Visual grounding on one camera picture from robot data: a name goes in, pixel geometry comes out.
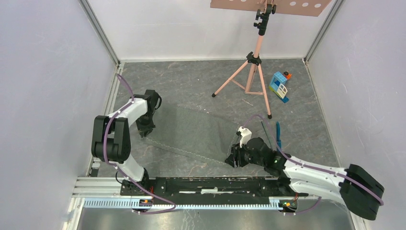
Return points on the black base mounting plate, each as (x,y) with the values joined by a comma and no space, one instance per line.
(211,190)

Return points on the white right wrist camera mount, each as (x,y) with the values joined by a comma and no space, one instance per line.
(244,134)

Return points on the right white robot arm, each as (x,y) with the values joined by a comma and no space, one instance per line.
(353,187)

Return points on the pink music stand tripod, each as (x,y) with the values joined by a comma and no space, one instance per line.
(264,9)

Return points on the grey cloth napkin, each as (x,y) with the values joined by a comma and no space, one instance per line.
(193,134)

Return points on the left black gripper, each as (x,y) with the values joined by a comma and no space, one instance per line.
(146,129)

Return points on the colourful toy block house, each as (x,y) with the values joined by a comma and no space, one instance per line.
(278,85)

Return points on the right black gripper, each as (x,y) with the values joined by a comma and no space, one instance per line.
(239,151)

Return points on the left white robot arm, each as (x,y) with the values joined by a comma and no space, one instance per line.
(111,139)

